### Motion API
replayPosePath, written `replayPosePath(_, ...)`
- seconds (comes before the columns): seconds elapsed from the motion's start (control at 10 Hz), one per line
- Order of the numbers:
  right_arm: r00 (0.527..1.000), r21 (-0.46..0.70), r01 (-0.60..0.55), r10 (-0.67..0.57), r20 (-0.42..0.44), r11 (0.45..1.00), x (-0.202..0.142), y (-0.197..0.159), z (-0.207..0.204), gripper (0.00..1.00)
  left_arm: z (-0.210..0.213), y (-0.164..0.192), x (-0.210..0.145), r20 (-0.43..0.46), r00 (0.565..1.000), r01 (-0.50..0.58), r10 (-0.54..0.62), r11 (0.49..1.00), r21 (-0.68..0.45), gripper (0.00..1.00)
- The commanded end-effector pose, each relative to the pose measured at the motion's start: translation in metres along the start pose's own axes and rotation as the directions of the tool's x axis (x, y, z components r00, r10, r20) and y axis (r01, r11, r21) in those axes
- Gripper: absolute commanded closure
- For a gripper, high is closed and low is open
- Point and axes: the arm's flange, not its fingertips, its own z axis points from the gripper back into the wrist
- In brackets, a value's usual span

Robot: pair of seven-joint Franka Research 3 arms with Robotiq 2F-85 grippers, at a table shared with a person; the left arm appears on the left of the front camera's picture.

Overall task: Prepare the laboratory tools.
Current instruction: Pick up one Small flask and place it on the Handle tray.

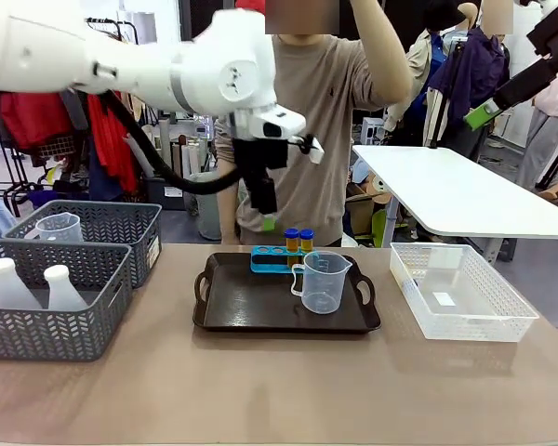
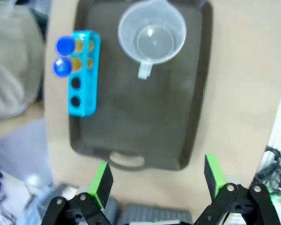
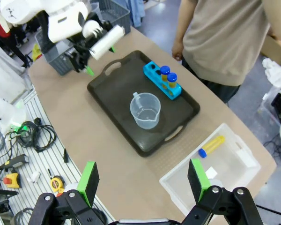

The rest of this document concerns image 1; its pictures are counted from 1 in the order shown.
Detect dark storage box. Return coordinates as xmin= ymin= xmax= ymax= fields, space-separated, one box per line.
xmin=143 ymin=176 xmax=188 ymax=212

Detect white folding table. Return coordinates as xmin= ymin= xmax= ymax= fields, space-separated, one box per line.
xmin=352 ymin=144 xmax=558 ymax=242

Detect green chair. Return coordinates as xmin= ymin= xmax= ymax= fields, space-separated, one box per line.
xmin=370 ymin=208 xmax=388 ymax=248

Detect black tripod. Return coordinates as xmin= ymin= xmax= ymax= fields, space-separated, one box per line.
xmin=425 ymin=46 xmax=453 ymax=151

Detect figure in pink top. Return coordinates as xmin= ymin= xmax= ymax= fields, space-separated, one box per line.
xmin=523 ymin=72 xmax=558 ymax=190

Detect white perforated plastic basket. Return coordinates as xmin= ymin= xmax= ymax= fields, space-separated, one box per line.
xmin=389 ymin=242 xmax=539 ymax=344

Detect figure in beige blue jacket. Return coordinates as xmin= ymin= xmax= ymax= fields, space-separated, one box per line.
xmin=383 ymin=0 xmax=467 ymax=137

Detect clear plastic measuring cup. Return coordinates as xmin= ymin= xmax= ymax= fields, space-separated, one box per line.
xmin=290 ymin=250 xmax=353 ymax=315
xmin=25 ymin=212 xmax=84 ymax=243

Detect black clothes rack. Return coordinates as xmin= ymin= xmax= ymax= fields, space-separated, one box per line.
xmin=0 ymin=148 xmax=41 ymax=218

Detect person in beige sweater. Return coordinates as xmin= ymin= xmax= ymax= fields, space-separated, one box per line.
xmin=213 ymin=0 xmax=415 ymax=247

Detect black plastic serving tray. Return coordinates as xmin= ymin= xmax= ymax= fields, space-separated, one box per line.
xmin=193 ymin=252 xmax=382 ymax=335

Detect black corrugated cable hose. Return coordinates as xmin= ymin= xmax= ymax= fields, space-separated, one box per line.
xmin=86 ymin=87 xmax=243 ymax=196

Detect red hanging garment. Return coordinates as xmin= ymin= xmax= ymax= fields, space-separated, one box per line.
xmin=0 ymin=91 xmax=73 ymax=151
xmin=86 ymin=92 xmax=139 ymax=194

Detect grey woven basket with cup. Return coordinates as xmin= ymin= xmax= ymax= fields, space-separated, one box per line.
xmin=3 ymin=199 xmax=163 ymax=289

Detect white cable connector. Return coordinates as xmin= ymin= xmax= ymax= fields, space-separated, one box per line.
xmin=290 ymin=133 xmax=326 ymax=164

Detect blue test tube rack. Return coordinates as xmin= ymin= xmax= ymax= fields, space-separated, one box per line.
xmin=249 ymin=245 xmax=317 ymax=274

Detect person's left forearm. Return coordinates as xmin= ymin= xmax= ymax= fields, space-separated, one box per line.
xmin=348 ymin=0 xmax=413 ymax=107

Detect bystander in purple jacket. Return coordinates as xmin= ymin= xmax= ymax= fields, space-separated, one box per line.
xmin=426 ymin=0 xmax=515 ymax=162

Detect grey waste bin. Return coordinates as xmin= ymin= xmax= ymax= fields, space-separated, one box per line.
xmin=194 ymin=174 xmax=223 ymax=241

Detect grey woven basket with bottles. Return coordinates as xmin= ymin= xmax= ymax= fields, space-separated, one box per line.
xmin=0 ymin=239 xmax=134 ymax=362

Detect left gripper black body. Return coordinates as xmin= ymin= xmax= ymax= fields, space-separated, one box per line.
xmin=234 ymin=137 xmax=289 ymax=188

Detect white plastic bottle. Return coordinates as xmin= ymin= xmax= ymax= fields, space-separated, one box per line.
xmin=43 ymin=264 xmax=88 ymax=311
xmin=0 ymin=258 xmax=43 ymax=310

